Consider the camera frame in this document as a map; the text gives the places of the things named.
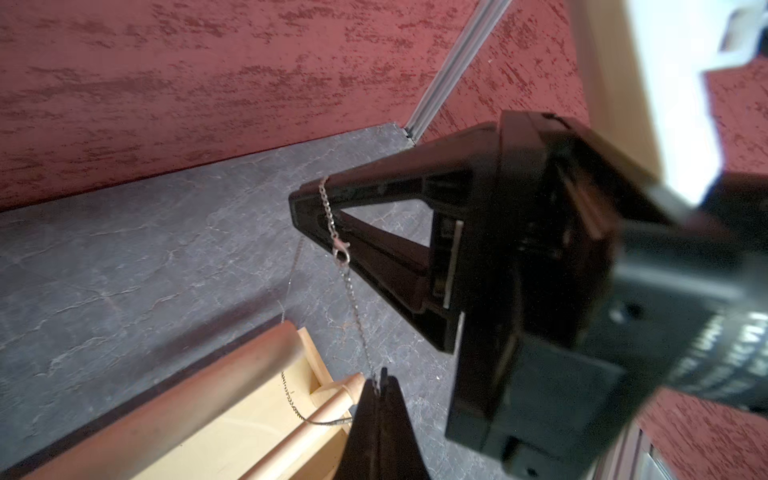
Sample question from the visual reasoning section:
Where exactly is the right aluminium corner post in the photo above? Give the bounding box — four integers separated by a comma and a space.
403, 0, 512, 144

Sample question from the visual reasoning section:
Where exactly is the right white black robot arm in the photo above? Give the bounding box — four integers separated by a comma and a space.
289, 1, 767, 479

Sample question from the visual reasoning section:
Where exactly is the wooden jewelry display stand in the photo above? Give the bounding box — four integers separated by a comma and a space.
17, 322, 365, 479

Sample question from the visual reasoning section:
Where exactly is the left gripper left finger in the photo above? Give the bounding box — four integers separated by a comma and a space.
334, 380, 381, 480

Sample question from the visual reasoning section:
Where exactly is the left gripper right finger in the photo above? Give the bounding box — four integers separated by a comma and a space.
377, 368, 430, 479

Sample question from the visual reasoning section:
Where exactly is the thin gold chain necklace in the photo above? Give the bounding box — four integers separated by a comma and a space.
279, 175, 383, 427

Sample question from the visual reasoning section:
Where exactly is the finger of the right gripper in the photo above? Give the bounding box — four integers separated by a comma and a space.
289, 206, 460, 354
325, 122, 500, 216

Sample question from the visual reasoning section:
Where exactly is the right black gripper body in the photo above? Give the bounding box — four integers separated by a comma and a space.
446, 111, 660, 479

